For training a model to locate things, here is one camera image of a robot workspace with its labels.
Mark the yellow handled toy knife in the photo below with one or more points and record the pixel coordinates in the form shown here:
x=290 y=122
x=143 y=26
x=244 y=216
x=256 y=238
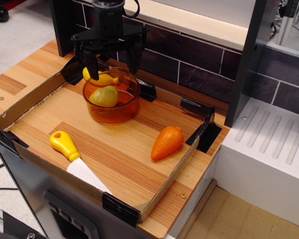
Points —
x=62 y=142

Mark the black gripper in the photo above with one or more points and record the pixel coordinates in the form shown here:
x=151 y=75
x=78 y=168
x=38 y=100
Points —
x=110 y=33

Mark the black toy oven front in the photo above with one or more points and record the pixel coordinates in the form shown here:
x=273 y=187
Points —
x=70 y=222

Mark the cardboard fence with black tape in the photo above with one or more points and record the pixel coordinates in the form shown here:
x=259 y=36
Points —
x=35 y=102

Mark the yellow toy potato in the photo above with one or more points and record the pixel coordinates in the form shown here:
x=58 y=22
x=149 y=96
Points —
x=107 y=96

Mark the yellow toy banana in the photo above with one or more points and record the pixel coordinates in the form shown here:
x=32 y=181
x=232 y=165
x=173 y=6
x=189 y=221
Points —
x=104 y=79

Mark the orange transparent plastic pot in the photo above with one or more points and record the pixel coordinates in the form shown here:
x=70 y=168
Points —
x=128 y=104

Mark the black caster wheel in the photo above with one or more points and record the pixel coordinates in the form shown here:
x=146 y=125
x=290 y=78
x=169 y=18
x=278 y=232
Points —
x=4 y=15

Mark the white toy sink drainboard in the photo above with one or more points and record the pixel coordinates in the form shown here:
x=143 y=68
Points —
x=259 y=160

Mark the orange toy carrot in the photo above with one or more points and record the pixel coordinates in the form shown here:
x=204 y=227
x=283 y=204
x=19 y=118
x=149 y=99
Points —
x=168 y=141

